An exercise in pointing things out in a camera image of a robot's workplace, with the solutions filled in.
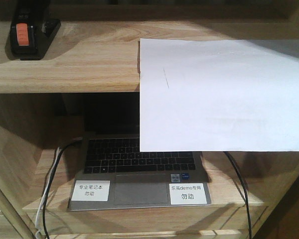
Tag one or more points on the white label right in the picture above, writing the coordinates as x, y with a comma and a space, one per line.
187, 194

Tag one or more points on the grey laptop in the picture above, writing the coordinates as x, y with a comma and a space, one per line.
111, 151

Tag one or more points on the black stapler with orange tab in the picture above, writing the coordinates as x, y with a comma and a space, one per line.
32, 30

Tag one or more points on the white label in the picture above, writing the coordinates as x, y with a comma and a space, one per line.
187, 194
91, 190

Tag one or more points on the white paper sheet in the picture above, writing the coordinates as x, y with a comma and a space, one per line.
221, 95

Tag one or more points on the white label left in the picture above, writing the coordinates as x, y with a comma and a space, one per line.
91, 190

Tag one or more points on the wooden shelf unit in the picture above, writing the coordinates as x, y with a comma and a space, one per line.
96, 49

